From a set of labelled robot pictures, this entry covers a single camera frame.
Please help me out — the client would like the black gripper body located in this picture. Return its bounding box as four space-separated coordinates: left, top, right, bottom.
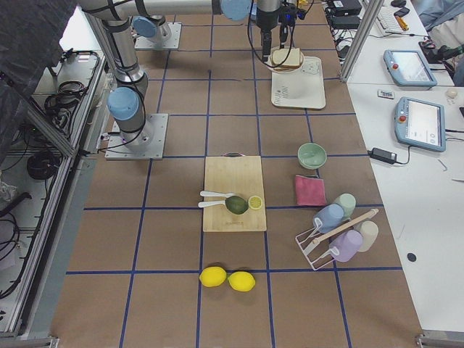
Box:
257 17 278 32

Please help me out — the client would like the bread slice from board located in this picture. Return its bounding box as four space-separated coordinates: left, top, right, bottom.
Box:
271 48 301 65

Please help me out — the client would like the cream round plate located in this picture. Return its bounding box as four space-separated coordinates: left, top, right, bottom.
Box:
268 47 305 72

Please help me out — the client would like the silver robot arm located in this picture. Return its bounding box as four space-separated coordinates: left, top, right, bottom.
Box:
79 1 251 149

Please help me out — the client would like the bread slice on plate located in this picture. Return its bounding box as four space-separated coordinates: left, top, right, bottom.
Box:
275 61 302 70

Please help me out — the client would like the cream bear tray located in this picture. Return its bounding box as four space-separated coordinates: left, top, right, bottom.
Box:
270 57 326 109

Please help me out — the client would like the white keyboard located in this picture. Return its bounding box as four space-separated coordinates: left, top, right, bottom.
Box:
376 6 409 34

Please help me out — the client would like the green bowl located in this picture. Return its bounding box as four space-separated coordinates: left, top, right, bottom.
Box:
297 143 327 170

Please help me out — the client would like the wooden cutting board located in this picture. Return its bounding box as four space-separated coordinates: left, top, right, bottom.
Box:
203 156 267 232

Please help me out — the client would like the teach pendant far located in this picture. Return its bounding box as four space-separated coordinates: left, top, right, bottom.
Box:
383 50 437 88

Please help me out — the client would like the teach pendant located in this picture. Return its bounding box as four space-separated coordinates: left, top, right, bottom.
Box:
383 50 437 88
394 97 446 152

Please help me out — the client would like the pink cloth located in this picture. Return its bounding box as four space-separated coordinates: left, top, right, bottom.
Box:
294 175 327 207

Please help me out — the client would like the lemon half slice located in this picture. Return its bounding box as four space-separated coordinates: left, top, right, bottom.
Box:
248 195 263 210

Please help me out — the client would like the white plastic knife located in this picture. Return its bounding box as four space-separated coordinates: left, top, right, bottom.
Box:
199 191 237 199

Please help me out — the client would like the avocado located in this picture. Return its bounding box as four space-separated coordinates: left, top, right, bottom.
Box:
225 196 249 215

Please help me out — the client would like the black power adapter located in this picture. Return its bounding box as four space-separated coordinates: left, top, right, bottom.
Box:
368 147 397 165

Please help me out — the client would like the teach pendant near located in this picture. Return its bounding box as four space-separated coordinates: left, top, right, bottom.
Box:
394 97 446 152

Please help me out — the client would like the white plastic spoon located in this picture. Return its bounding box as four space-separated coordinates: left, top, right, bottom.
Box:
198 200 225 208

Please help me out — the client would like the green cup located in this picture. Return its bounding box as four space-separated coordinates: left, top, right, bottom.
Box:
333 193 356 220

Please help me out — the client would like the blue cup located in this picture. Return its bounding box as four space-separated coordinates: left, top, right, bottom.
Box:
312 204 344 233

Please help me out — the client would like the beige cup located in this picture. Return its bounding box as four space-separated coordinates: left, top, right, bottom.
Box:
354 220 378 252

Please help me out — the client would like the purple cup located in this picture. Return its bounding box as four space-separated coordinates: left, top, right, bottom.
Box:
329 229 363 262

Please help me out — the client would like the yellow lemon left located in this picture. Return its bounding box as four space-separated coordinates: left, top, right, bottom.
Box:
199 266 227 288

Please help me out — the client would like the yellow lemon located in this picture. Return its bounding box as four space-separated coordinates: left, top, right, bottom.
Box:
228 271 256 292
199 266 227 288

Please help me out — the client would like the yellow lemon right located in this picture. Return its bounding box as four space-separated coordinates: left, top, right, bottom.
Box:
228 271 256 292

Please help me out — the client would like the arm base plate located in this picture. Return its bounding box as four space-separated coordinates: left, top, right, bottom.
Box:
135 22 182 51
104 114 168 160

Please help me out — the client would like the aluminium frame post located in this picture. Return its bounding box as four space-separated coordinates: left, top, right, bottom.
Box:
339 0 383 83

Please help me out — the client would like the white wire cup rack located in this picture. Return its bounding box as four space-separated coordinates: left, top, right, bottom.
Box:
295 208 379 271

